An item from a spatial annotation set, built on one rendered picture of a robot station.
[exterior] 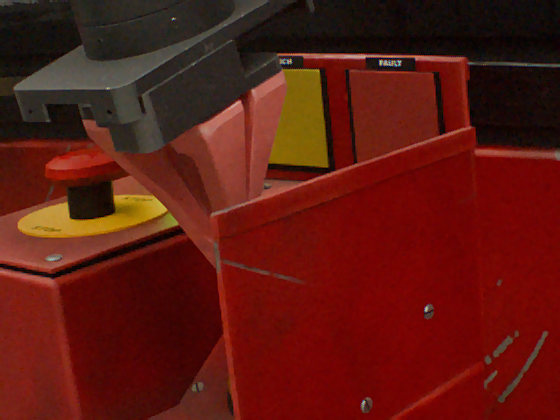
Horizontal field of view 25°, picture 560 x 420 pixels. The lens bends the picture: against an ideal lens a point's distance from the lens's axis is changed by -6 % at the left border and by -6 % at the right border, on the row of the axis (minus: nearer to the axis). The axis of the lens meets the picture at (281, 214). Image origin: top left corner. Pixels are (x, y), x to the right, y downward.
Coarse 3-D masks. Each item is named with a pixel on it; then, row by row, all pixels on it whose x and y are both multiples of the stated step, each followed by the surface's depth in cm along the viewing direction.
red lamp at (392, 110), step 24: (360, 72) 56; (384, 72) 55; (408, 72) 55; (360, 96) 56; (384, 96) 56; (408, 96) 55; (432, 96) 54; (360, 120) 57; (384, 120) 56; (408, 120) 55; (432, 120) 54; (360, 144) 57; (384, 144) 56; (408, 144) 55
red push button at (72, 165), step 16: (64, 160) 56; (80, 160) 55; (96, 160) 55; (112, 160) 56; (48, 176) 56; (64, 176) 55; (80, 176) 55; (96, 176) 55; (112, 176) 56; (80, 192) 56; (96, 192) 56; (112, 192) 57; (80, 208) 56; (96, 208) 56; (112, 208) 57
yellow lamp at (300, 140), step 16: (288, 80) 59; (304, 80) 58; (288, 96) 59; (304, 96) 59; (320, 96) 58; (288, 112) 59; (304, 112) 59; (320, 112) 58; (288, 128) 60; (304, 128) 59; (320, 128) 58; (288, 144) 60; (304, 144) 59; (320, 144) 59; (272, 160) 61; (288, 160) 60; (304, 160) 59; (320, 160) 59
